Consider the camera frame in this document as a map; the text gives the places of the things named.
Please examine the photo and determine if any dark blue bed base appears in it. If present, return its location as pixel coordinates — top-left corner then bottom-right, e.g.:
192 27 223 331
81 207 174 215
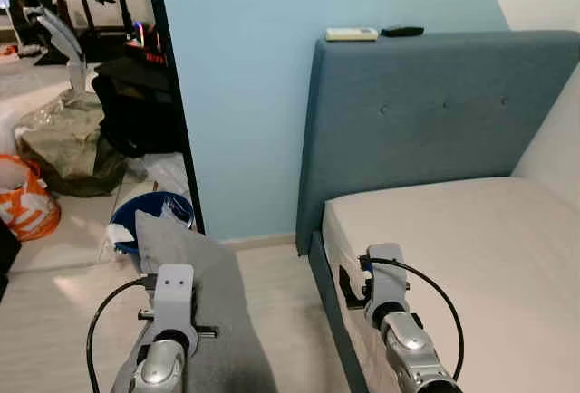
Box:
296 230 368 393

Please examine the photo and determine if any crinkled plastic wrapper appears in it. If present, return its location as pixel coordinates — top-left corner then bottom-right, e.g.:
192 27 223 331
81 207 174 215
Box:
168 196 195 229

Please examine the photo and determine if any mattress with beige sheet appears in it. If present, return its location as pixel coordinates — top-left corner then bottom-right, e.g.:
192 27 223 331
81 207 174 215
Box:
322 176 580 393

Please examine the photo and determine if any blue plastic bucket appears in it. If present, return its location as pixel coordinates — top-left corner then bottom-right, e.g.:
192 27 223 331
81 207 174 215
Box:
109 191 196 258

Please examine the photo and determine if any small white plastic bag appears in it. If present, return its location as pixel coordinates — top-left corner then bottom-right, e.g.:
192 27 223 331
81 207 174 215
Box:
122 151 191 197

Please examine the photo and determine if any blue fabric headboard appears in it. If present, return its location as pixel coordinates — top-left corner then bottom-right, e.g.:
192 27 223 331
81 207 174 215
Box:
296 31 580 256

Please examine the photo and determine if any orange and white bag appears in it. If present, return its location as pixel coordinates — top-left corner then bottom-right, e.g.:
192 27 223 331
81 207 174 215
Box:
0 153 63 242

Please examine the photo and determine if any olive green sack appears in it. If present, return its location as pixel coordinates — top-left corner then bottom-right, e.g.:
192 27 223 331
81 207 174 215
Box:
16 90 128 197

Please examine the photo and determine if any black fabric bag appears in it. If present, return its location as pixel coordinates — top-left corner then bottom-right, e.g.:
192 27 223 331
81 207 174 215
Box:
91 53 187 158

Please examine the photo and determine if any white remote control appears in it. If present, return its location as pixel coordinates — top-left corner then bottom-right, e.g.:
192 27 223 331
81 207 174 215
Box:
326 27 379 42

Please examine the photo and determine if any black remote control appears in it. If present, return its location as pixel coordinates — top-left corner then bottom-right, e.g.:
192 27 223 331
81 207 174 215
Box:
381 25 425 38

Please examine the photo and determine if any black box with red lettering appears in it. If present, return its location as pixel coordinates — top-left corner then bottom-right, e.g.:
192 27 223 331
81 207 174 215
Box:
127 42 171 68

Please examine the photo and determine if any large white plastic bag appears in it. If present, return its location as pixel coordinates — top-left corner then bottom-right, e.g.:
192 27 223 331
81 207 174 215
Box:
0 90 55 158

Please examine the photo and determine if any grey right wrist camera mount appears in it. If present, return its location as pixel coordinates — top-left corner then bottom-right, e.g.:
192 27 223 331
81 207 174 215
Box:
362 244 406 308

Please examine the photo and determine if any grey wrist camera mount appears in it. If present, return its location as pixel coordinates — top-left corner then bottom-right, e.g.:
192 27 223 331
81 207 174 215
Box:
362 244 406 308
152 264 196 331

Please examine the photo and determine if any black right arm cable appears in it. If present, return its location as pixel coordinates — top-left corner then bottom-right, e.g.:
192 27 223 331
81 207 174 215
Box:
361 254 465 380

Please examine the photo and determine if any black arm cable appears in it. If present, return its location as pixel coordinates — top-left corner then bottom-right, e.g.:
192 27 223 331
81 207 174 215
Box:
87 275 157 393
361 254 465 380

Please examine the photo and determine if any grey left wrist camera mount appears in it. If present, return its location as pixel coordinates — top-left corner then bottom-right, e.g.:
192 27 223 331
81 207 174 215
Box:
152 264 196 331

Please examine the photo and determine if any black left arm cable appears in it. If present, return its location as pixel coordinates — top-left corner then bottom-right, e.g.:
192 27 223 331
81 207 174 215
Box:
87 275 157 393

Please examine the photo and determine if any black door frame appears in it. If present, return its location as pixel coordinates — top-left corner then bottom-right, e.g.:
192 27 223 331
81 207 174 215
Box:
143 0 205 235

